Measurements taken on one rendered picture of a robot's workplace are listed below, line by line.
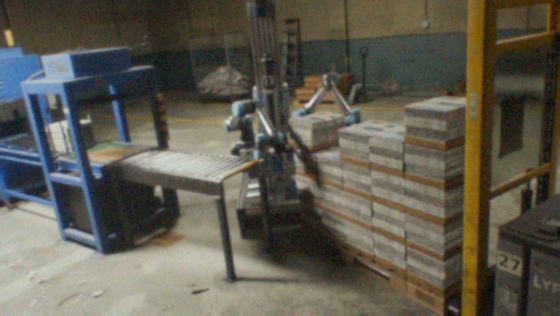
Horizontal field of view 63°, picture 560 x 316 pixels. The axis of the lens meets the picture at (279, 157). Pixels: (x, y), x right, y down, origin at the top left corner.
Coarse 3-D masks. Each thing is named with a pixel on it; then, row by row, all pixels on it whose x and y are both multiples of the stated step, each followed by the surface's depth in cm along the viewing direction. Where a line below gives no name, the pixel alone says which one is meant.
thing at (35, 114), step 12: (24, 84) 395; (24, 96) 401; (36, 96) 403; (36, 108) 404; (36, 120) 405; (36, 132) 408; (48, 144) 415; (48, 156) 417; (48, 168) 418; (48, 180) 421; (60, 192) 429; (60, 204) 430; (60, 216) 431; (60, 228) 436
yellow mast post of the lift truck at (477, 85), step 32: (480, 0) 193; (480, 32) 196; (480, 64) 200; (480, 96) 203; (480, 128) 207; (480, 160) 211; (480, 192) 216; (480, 224) 221; (480, 256) 226; (480, 288) 232
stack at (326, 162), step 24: (312, 168) 357; (336, 168) 334; (360, 168) 311; (312, 192) 365; (336, 192) 339; (384, 192) 297; (312, 216) 375; (336, 216) 347; (360, 216) 323; (384, 216) 303; (312, 240) 384; (360, 240) 329; (384, 240) 308
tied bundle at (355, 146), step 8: (344, 136) 316; (352, 136) 310; (360, 136) 303; (344, 144) 319; (352, 144) 312; (360, 144) 306; (368, 144) 299; (344, 152) 320; (352, 152) 314; (360, 152) 307; (368, 152) 301; (360, 160) 309; (368, 160) 302
